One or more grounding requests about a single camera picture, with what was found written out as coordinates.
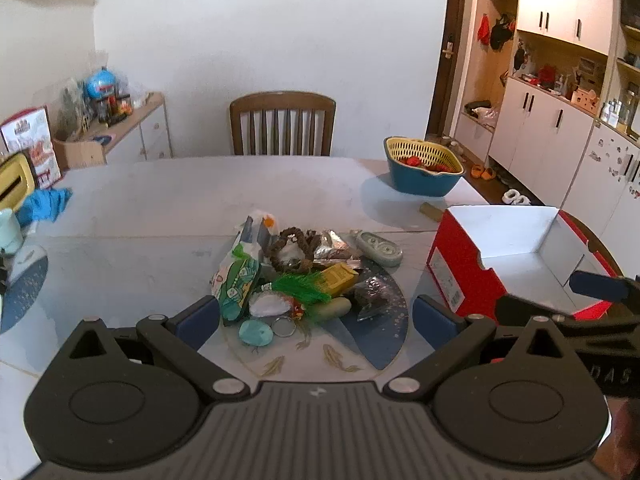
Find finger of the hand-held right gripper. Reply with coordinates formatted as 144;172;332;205
495;296;640;339
569;270;640;304

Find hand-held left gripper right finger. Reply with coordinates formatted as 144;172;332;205
382;295;581;403

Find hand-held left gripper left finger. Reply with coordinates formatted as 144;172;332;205
65;295;251;402

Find green cartoon snack packet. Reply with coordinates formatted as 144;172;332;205
210;242;263;321

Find red cardboard box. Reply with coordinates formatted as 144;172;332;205
426;205;626;322

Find teal oval badge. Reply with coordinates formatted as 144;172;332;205
238;319;274;348

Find white plush brooch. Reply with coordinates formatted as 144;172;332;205
248;291;296;318

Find pale green plastic dispenser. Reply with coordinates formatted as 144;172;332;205
350;230;404;267

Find white plastic wrapper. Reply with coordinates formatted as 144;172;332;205
235;209;279;256

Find green feather toy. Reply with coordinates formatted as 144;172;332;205
260;271;333;321

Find yellow small carton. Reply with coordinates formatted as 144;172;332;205
317;262;360;295

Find brown bead bracelet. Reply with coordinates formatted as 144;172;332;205
269;228;321;271

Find silver foil packet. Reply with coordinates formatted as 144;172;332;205
312;230;363;266

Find person's right forearm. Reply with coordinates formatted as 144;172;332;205
607;397;640;466

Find blue plastic basin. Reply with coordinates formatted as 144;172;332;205
385;152;466;197

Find red vegetables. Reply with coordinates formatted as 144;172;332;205
404;156;451;173

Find group of small bottles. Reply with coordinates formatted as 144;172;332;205
600;100;632;127

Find yellow strainer basket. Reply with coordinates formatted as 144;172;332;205
383;136;465;175

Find wooden toy house box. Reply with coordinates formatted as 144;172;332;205
570;87;601;116

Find blue cloth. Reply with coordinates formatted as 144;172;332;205
15;187;73;227

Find white wooden sideboard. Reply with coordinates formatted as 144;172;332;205
90;92;173;165

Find brown cardboard box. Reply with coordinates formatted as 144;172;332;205
52;135;108;170

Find mint green cup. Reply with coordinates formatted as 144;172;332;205
0;209;25;255

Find cluster of small jars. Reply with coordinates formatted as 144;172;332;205
97;94;133;123

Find yellow tissue box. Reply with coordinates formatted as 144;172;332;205
0;152;37;209

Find clear plastic bag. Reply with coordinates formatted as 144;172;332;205
60;77;96;133

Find red white printed box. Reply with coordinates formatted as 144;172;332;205
0;106;63;186

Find blue globe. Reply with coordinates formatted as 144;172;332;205
86;67;119;101

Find black hanging bag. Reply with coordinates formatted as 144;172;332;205
490;15;516;51

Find dark brown door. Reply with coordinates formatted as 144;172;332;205
427;0;476;140

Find white wall cabinet unit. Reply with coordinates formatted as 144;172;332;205
452;0;640;241

